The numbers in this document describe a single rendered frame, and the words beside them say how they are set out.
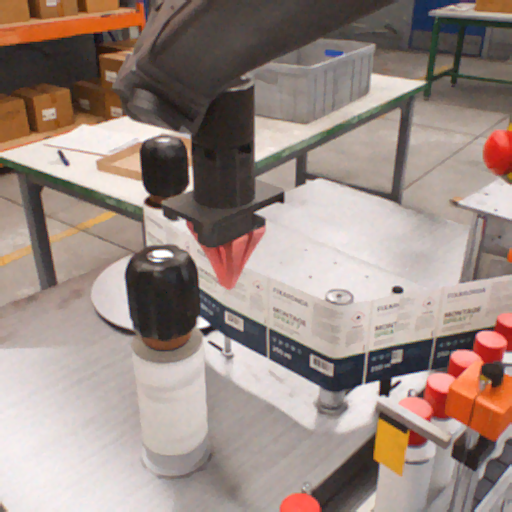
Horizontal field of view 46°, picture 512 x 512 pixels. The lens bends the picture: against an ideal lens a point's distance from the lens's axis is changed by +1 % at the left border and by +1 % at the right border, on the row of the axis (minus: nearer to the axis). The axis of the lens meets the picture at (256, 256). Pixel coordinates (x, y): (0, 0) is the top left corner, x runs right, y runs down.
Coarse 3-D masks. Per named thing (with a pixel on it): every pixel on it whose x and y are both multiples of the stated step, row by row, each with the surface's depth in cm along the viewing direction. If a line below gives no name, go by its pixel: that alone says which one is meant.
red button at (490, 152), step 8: (496, 136) 50; (504, 136) 50; (488, 144) 51; (496, 144) 50; (504, 144) 50; (488, 152) 51; (496, 152) 50; (504, 152) 50; (488, 160) 51; (496, 160) 50; (504, 160) 50; (488, 168) 52; (496, 168) 51; (504, 168) 50
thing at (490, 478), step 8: (504, 448) 81; (504, 456) 80; (488, 464) 79; (496, 464) 79; (504, 464) 79; (488, 472) 77; (496, 472) 78; (480, 480) 76; (488, 480) 76; (496, 480) 77; (480, 488) 75; (488, 488) 75; (480, 496) 74; (472, 504) 73
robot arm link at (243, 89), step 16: (240, 80) 50; (224, 96) 49; (240, 96) 49; (208, 112) 49; (224, 112) 49; (240, 112) 50; (208, 128) 50; (224, 128) 50; (240, 128) 50; (208, 144) 51; (224, 144) 50; (240, 144) 51
